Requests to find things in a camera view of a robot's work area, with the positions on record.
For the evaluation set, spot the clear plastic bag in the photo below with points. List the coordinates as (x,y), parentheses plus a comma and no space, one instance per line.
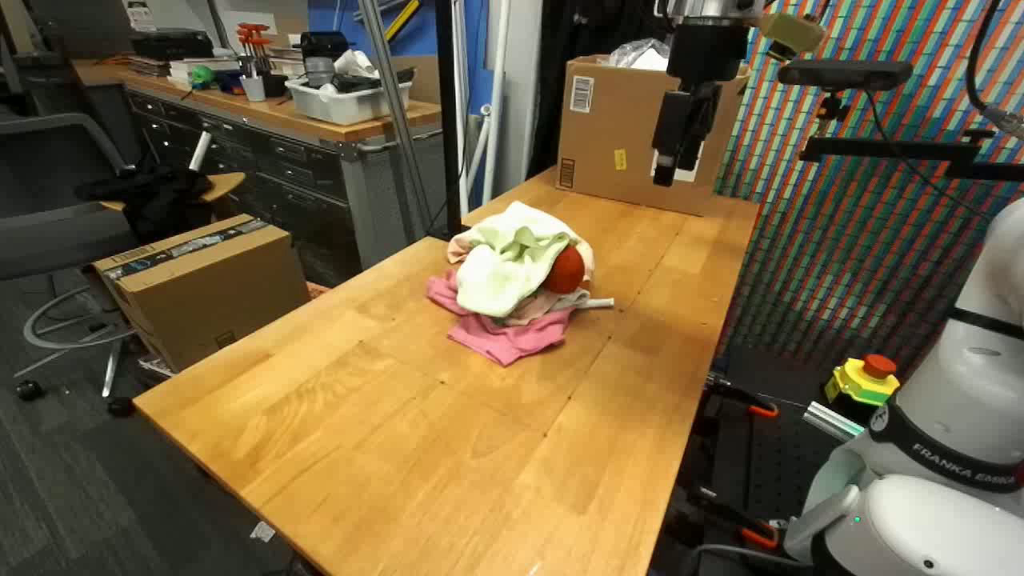
(640,55)

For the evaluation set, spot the black bar camera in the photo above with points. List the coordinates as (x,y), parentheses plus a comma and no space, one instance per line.
(843,76)

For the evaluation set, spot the black vertical pole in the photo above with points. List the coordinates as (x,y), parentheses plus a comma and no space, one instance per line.
(448,108)

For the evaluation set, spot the magenta pink cloth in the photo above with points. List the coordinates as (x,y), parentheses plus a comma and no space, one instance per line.
(500,340)

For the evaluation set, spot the orange black clamp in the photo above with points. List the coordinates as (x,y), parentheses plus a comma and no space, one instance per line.
(761,534)
(761,408)

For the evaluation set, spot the black jacket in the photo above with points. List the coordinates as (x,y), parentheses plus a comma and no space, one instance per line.
(147,196)

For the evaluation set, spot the small green object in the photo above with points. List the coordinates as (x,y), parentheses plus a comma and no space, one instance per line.
(200,77)

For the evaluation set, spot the white plastic bin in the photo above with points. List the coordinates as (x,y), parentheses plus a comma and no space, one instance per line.
(340,104)

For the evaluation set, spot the yellow red emergency stop button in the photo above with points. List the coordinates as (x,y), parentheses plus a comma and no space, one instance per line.
(863,382)

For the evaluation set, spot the tall cardboard box white label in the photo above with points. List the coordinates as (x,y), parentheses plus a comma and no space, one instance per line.
(613,138)

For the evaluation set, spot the wooden stool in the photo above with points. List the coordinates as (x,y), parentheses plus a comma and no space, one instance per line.
(224,186)

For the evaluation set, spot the white pipe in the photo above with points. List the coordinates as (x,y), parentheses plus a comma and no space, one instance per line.
(493,108)

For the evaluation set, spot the wooden top workbench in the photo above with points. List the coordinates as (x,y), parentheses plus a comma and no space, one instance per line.
(321,161)

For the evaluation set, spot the red tomato plush toy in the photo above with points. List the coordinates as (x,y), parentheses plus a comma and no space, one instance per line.
(563,273)

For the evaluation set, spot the black canister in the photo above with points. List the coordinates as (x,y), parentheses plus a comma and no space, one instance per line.
(325,53)

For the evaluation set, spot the grey office chair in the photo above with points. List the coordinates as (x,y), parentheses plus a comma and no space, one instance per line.
(53,227)

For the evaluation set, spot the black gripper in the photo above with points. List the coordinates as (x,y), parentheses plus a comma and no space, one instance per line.
(705,57)

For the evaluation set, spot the light green towel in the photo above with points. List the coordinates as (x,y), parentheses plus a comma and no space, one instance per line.
(500,266)

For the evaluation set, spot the white paper scrap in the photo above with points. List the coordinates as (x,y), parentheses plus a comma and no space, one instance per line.
(265,533)

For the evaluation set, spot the flat cardboard box black tape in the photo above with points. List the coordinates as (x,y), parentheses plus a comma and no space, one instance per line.
(202,292)

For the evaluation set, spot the grey metal pole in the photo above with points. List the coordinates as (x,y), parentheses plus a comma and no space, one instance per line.
(394,108)

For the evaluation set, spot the black case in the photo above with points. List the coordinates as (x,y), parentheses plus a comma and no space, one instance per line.
(170,46)

